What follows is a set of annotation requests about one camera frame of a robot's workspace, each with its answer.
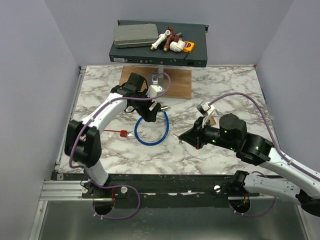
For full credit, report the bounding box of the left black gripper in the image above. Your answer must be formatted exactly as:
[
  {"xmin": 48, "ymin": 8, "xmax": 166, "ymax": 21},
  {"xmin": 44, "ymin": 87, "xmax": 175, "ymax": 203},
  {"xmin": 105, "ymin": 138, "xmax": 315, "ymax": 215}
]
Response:
[{"xmin": 131, "ymin": 90, "xmax": 161, "ymax": 123}]

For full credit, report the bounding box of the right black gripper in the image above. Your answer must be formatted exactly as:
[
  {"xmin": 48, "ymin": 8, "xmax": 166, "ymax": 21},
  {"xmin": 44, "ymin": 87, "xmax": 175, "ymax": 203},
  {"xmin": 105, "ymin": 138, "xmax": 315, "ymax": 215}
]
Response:
[{"xmin": 178, "ymin": 115, "xmax": 237, "ymax": 151}]

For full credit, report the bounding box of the blue cable lock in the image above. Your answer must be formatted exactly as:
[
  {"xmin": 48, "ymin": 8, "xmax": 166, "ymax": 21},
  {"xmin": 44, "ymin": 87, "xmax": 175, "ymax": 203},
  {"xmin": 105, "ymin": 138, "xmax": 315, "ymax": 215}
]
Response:
[{"xmin": 134, "ymin": 104, "xmax": 171, "ymax": 147}]

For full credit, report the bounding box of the red cable lock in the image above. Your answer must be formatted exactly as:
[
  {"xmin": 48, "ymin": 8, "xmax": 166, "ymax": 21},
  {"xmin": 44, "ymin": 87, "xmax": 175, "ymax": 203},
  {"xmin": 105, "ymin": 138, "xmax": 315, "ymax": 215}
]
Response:
[{"xmin": 104, "ymin": 129, "xmax": 128, "ymax": 138}]

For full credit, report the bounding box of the silver key bunch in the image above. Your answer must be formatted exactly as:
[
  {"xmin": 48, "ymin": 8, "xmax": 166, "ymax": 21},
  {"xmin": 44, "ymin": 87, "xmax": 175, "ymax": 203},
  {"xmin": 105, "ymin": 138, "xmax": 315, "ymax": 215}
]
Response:
[{"xmin": 172, "ymin": 134, "xmax": 183, "ymax": 144}]

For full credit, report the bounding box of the brass padlock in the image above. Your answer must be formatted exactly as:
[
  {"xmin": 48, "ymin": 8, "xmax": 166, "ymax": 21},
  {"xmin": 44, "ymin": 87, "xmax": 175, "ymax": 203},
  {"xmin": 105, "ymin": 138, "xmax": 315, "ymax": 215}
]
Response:
[{"xmin": 209, "ymin": 116, "xmax": 217, "ymax": 126}]

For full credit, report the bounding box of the white elbow pipe fitting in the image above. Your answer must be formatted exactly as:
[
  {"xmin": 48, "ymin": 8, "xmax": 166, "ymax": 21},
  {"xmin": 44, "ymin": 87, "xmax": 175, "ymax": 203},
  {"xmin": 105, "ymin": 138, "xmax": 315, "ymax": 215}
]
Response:
[{"xmin": 169, "ymin": 40, "xmax": 186, "ymax": 53}]

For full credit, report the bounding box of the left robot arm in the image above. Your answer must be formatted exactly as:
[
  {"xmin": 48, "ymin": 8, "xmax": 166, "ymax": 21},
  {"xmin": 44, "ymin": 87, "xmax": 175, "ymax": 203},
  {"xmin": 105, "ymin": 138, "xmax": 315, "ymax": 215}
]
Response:
[{"xmin": 64, "ymin": 73, "xmax": 165, "ymax": 198}]

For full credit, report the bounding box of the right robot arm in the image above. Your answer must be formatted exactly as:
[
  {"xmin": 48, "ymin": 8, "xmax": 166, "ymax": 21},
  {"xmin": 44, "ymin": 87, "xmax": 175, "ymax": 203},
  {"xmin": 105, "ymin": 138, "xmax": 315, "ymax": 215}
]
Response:
[{"xmin": 178, "ymin": 113, "xmax": 320, "ymax": 217}]

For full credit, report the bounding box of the wooden board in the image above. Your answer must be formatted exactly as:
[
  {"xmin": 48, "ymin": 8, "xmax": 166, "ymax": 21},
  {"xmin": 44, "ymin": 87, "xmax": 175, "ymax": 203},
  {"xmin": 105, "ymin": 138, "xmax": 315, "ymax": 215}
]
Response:
[{"xmin": 119, "ymin": 65, "xmax": 192, "ymax": 100}]

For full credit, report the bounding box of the dark teal rack device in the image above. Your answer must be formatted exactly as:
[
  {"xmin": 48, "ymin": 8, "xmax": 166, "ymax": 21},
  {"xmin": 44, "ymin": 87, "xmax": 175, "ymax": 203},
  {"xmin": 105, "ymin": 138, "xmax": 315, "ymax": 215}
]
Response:
[{"xmin": 109, "ymin": 20, "xmax": 209, "ymax": 68}]

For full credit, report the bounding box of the yellow tape measure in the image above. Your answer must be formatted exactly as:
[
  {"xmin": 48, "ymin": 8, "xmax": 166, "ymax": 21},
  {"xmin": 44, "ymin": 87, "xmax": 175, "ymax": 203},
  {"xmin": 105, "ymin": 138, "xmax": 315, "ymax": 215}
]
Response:
[{"xmin": 182, "ymin": 41, "xmax": 196, "ymax": 53}]

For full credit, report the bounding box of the white straight pipe fitting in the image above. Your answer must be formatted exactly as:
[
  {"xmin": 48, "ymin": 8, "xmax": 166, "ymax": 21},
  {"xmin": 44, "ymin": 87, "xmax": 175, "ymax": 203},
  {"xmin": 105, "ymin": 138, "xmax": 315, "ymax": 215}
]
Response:
[{"xmin": 150, "ymin": 30, "xmax": 171, "ymax": 51}]

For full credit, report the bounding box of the brown pipe fitting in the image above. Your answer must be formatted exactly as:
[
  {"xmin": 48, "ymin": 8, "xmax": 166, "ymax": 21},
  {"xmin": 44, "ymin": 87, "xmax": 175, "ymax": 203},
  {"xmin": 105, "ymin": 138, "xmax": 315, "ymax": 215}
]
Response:
[{"xmin": 163, "ymin": 26, "xmax": 180, "ymax": 52}]

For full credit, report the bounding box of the grey plastic case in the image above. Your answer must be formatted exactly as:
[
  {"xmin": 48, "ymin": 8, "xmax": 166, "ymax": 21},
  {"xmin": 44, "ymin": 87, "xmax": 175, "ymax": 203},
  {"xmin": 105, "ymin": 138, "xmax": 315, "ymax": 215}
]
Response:
[{"xmin": 113, "ymin": 23, "xmax": 159, "ymax": 48}]

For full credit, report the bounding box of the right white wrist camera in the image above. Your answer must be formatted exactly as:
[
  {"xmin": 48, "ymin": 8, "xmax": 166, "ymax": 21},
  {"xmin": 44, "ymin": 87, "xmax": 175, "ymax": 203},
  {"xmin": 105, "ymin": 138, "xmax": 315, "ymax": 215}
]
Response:
[{"xmin": 196, "ymin": 101, "xmax": 215, "ymax": 128}]

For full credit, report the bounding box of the metal stand post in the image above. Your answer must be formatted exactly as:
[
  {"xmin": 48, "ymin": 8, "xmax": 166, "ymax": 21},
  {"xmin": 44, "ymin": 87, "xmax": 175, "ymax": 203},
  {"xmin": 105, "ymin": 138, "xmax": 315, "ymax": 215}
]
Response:
[{"xmin": 147, "ymin": 65, "xmax": 165, "ymax": 87}]

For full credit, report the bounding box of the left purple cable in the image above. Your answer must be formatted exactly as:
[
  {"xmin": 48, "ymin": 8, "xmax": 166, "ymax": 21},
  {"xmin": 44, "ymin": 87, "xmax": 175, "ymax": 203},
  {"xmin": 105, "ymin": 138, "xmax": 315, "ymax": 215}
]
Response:
[{"xmin": 68, "ymin": 72, "xmax": 172, "ymax": 221}]

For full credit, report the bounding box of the purple cable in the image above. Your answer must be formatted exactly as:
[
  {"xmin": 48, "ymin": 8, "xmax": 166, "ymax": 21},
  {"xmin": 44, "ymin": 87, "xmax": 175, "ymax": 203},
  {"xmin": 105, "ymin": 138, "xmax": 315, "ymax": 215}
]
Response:
[
  {"xmin": 208, "ymin": 92, "xmax": 320, "ymax": 218},
  {"xmin": 68, "ymin": 72, "xmax": 172, "ymax": 221}
]

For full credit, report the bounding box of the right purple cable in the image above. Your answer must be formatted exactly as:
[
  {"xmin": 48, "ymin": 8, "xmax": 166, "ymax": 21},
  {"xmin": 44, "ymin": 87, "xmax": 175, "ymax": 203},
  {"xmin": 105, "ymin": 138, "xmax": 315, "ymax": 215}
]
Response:
[{"xmin": 208, "ymin": 92, "xmax": 320, "ymax": 218}]

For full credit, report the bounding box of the black mounting rail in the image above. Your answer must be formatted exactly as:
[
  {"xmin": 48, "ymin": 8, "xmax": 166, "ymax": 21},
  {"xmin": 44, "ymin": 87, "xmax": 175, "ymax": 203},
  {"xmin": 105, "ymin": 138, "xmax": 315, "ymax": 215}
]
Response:
[{"xmin": 43, "ymin": 174, "xmax": 251, "ymax": 212}]

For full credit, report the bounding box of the aluminium frame profile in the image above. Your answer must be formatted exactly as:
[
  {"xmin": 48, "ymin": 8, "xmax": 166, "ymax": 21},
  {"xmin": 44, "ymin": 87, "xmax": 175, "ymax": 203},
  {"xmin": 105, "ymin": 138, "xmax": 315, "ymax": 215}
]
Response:
[{"xmin": 39, "ymin": 178, "xmax": 306, "ymax": 201}]

